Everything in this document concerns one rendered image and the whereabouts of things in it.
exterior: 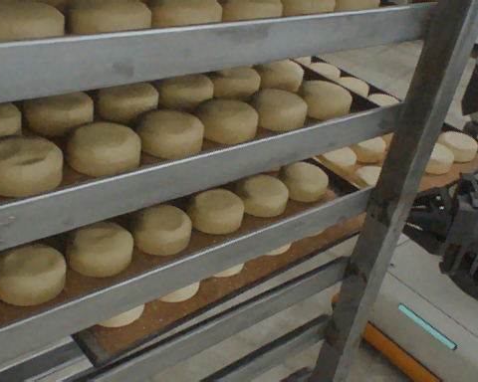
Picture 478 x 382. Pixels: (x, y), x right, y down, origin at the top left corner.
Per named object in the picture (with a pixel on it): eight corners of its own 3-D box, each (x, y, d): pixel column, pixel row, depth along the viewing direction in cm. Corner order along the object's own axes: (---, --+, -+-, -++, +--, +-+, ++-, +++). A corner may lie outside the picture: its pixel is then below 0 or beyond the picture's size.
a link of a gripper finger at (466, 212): (370, 246, 68) (455, 261, 68) (388, 193, 64) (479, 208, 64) (365, 211, 73) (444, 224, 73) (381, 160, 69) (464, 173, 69)
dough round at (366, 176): (358, 174, 75) (361, 160, 74) (398, 187, 73) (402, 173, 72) (346, 194, 71) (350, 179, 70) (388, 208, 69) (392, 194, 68)
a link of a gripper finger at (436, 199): (365, 260, 69) (449, 274, 69) (383, 208, 65) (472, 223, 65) (361, 224, 74) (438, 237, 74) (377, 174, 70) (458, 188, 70)
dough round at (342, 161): (361, 171, 75) (365, 158, 74) (331, 181, 73) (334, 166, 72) (335, 152, 79) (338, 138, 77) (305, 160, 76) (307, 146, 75)
